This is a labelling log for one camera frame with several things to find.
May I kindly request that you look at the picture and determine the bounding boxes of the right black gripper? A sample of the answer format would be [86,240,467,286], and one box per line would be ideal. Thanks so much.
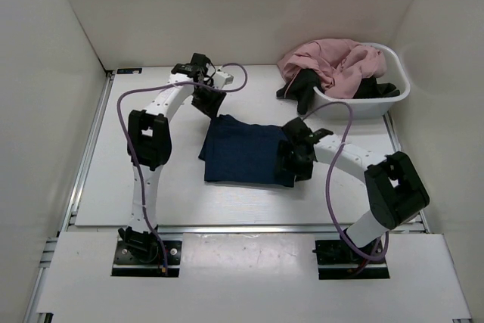
[274,140,314,182]

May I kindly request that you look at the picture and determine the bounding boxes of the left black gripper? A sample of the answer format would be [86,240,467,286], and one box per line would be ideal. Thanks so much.
[191,81,228,121]

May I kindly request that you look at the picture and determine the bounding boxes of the dark blue denim trousers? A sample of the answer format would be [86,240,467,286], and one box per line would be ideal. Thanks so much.
[198,115,295,188]

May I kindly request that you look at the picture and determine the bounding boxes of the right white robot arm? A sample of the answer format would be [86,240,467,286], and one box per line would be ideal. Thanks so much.
[275,117,430,262]

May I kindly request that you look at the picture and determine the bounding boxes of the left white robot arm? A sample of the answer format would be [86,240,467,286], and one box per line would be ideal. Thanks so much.
[116,53,234,273]

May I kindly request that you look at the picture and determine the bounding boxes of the black garment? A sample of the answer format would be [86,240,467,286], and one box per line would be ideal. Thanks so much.
[276,69,400,115]

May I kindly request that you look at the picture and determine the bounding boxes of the white plastic basket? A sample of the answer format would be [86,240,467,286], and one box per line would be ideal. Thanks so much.
[309,42,411,120]

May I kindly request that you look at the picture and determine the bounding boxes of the small blue label sticker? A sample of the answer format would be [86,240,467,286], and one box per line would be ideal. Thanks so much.
[116,67,143,75]

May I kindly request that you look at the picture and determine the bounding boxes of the pink garment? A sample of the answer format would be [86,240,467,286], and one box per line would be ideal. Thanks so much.
[277,39,387,99]

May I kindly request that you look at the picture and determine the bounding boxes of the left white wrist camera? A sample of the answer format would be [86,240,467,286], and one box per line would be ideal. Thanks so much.
[213,70,234,89]

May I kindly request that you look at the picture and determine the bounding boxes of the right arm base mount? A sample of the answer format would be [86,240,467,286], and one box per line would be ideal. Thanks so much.
[312,240,390,281]

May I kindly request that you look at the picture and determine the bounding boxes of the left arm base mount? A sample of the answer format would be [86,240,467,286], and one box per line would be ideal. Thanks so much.
[111,227,182,278]

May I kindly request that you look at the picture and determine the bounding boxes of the aluminium rail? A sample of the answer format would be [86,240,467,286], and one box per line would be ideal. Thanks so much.
[67,221,427,234]

